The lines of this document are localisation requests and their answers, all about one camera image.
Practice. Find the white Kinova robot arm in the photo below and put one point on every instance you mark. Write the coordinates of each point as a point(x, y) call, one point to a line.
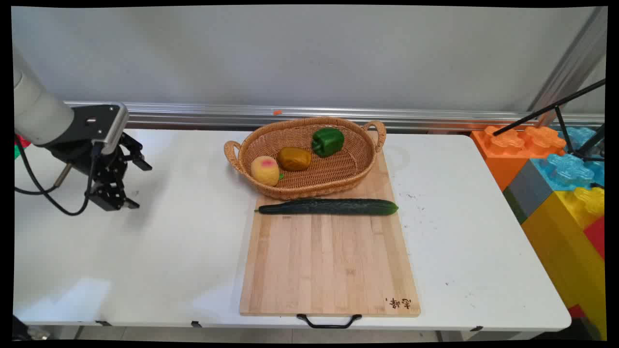
point(38, 113)

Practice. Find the yellow pink peach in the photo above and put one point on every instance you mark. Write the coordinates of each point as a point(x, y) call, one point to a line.
point(264, 170)

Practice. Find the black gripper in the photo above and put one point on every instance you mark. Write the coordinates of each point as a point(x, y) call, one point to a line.
point(104, 164)

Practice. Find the dark green cucumber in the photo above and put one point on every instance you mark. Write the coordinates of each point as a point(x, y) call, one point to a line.
point(329, 207)

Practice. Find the red big toy brick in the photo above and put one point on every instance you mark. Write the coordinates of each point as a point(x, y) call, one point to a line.
point(597, 237)

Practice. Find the red plastic toy piece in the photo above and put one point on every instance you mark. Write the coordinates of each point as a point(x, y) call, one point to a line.
point(22, 141)

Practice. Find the aluminium rail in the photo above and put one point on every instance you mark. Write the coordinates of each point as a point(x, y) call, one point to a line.
point(387, 117)

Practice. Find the grey big toy brick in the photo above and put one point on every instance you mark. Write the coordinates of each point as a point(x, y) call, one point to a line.
point(529, 191)

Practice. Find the green plastic toy piece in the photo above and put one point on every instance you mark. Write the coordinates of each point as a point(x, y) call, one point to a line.
point(17, 152)

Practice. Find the yellow big toy brick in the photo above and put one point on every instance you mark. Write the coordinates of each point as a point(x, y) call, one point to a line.
point(566, 251)

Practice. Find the woven wicker basket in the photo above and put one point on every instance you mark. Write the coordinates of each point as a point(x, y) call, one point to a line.
point(333, 179)

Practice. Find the black silver wrist camera bracket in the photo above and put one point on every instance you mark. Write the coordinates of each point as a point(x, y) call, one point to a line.
point(99, 123)

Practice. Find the black tripod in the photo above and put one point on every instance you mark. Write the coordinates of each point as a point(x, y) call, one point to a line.
point(546, 107)

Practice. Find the aluminium diagonal post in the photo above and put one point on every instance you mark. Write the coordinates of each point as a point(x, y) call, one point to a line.
point(570, 63)

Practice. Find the blue big toy brick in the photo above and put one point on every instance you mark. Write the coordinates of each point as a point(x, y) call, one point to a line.
point(570, 169)

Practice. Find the wooden cutting board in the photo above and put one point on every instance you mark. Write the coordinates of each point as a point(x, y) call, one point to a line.
point(329, 261)

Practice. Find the green bell pepper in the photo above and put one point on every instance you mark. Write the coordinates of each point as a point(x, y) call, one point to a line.
point(328, 141)

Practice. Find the orange big toy brick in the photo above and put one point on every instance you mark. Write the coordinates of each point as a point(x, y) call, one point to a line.
point(503, 154)

